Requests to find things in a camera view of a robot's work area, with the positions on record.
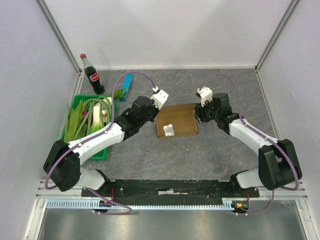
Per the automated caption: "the blue slotted cable duct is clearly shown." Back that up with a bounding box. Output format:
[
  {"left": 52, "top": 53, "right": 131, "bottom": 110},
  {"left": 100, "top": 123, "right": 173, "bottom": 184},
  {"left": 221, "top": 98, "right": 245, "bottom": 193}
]
[{"left": 46, "top": 199, "right": 235, "bottom": 211}]

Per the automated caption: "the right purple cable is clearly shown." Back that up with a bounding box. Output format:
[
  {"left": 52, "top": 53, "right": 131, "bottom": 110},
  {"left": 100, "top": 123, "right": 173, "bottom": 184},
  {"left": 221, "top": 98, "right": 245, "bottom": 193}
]
[{"left": 198, "top": 73, "right": 301, "bottom": 216}]

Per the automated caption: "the cola glass bottle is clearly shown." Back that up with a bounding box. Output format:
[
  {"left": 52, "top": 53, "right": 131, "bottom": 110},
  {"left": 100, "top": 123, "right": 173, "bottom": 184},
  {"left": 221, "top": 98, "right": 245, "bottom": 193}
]
[{"left": 80, "top": 53, "right": 105, "bottom": 95}]

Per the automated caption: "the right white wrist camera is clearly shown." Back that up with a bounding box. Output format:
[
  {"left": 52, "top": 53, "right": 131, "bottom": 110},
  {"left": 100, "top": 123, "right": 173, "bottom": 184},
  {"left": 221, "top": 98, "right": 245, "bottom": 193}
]
[{"left": 197, "top": 86, "right": 213, "bottom": 107}]

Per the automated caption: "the green long beans bundle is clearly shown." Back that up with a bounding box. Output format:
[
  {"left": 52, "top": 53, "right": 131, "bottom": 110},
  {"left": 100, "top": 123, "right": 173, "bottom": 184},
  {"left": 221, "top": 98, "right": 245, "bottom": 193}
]
[{"left": 73, "top": 96, "right": 113, "bottom": 141}]

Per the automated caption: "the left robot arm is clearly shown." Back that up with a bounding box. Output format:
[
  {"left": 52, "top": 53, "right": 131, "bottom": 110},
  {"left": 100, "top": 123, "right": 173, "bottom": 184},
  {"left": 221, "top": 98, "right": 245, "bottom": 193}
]
[{"left": 43, "top": 94, "right": 167, "bottom": 197}]

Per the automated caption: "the green leafy vegetable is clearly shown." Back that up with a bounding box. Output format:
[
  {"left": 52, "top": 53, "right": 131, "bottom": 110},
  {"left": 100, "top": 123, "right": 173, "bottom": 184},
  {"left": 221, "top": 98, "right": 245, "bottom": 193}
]
[{"left": 63, "top": 100, "right": 84, "bottom": 143}]

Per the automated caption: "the white paper scrap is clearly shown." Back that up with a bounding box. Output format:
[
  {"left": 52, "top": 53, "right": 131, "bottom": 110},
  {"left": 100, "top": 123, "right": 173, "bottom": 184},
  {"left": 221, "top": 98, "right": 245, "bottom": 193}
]
[{"left": 163, "top": 124, "right": 175, "bottom": 137}]

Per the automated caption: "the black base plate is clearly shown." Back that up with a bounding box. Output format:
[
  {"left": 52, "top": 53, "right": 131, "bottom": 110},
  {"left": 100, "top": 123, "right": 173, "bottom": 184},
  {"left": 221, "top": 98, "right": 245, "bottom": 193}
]
[{"left": 96, "top": 179, "right": 260, "bottom": 205}]

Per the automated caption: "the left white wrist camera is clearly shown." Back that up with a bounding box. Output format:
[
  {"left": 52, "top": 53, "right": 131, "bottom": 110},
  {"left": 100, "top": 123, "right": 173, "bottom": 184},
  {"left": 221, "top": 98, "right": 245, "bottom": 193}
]
[{"left": 150, "top": 86, "right": 169, "bottom": 110}]

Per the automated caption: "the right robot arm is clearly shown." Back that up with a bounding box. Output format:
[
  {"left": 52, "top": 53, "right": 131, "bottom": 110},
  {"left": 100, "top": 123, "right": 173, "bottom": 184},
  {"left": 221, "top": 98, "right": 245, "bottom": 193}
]
[{"left": 194, "top": 89, "right": 302, "bottom": 197}]

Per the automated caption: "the white green bok choy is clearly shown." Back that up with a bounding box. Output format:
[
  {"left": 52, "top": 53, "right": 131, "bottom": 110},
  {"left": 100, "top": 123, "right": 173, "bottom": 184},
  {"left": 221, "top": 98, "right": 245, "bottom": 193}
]
[{"left": 89, "top": 103, "right": 105, "bottom": 134}]

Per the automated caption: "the white radish with leaves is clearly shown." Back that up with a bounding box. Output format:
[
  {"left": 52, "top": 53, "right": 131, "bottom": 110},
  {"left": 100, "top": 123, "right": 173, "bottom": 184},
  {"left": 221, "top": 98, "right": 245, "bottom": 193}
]
[{"left": 105, "top": 88, "right": 127, "bottom": 104}]

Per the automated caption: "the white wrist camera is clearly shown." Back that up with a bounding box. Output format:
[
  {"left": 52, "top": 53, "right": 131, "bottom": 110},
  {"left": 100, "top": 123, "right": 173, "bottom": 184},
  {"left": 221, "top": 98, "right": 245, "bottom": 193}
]
[
  {"left": 197, "top": 86, "right": 213, "bottom": 107},
  {"left": 150, "top": 86, "right": 169, "bottom": 110}
]

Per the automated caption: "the blue rectangular block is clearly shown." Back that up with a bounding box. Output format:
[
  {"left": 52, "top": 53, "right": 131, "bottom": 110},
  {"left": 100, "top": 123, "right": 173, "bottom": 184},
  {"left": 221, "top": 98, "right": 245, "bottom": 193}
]
[{"left": 119, "top": 73, "right": 133, "bottom": 102}]

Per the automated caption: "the purple eggplant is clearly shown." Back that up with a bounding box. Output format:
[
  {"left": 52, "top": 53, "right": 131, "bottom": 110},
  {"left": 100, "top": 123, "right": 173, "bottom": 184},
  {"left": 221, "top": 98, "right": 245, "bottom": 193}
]
[{"left": 82, "top": 110, "right": 88, "bottom": 119}]

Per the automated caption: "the brown cardboard box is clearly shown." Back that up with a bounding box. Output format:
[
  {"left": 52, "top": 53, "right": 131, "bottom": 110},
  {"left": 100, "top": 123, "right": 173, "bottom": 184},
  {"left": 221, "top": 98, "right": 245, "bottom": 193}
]
[{"left": 155, "top": 103, "right": 198, "bottom": 139}]

